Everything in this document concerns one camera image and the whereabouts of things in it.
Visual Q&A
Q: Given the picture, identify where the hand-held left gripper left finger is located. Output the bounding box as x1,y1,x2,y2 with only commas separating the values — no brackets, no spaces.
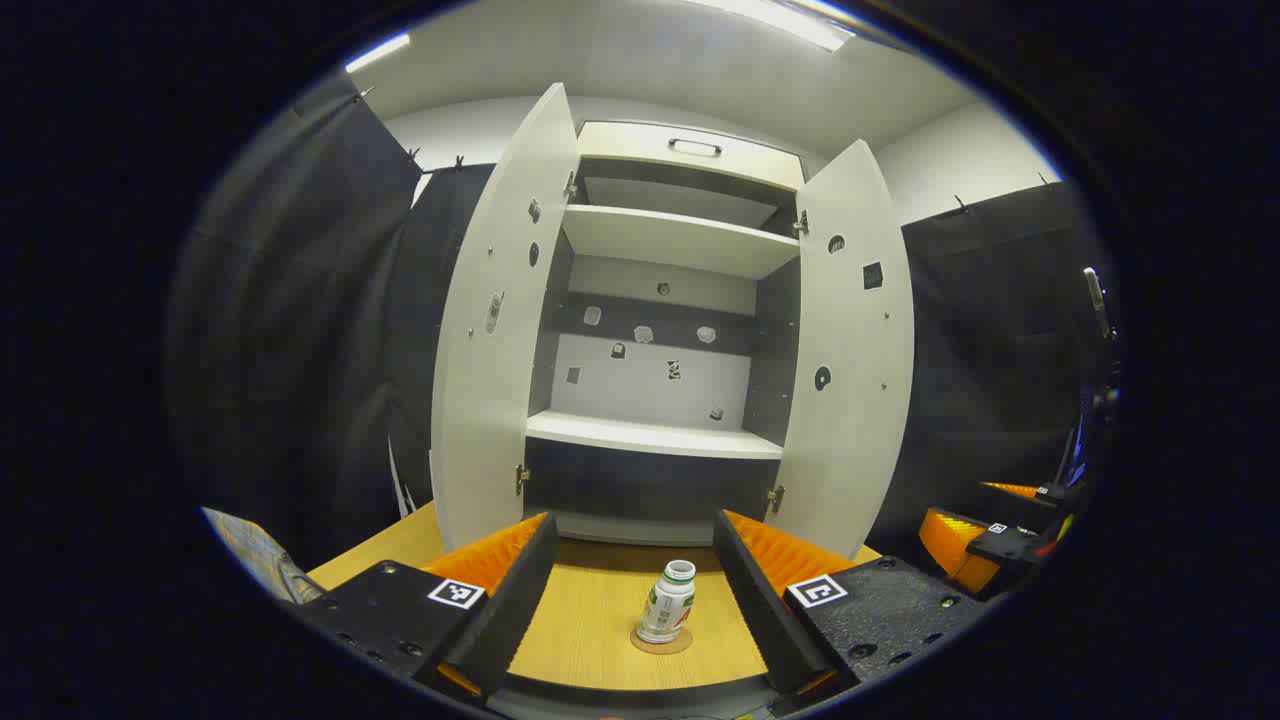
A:
285,512,561,701

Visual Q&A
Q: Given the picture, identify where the black backdrop cloth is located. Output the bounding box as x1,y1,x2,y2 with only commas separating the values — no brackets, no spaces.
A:
165,75,1111,571

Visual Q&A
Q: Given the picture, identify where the white cabinet door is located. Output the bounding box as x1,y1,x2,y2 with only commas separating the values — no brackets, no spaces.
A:
765,138,916,561
430,82,581,553

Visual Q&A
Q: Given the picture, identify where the ceiling light strip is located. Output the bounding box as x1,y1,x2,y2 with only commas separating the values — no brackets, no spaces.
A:
690,0,857,53

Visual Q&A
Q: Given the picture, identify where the printed blue paper bag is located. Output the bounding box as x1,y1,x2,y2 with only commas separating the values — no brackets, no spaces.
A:
200,505,326,604

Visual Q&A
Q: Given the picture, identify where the round cork coaster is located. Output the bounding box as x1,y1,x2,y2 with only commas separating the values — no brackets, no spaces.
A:
630,626,694,656

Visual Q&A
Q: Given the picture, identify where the white plastic bottle green ring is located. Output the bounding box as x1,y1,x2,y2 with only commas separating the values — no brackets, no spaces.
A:
637,560,697,645

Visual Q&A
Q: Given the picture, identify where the white and grey cabinet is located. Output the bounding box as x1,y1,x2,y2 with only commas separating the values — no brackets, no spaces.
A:
525,120,806,546

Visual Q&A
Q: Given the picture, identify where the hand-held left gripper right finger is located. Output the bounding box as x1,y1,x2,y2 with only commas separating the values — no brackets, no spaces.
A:
712,508,991,701

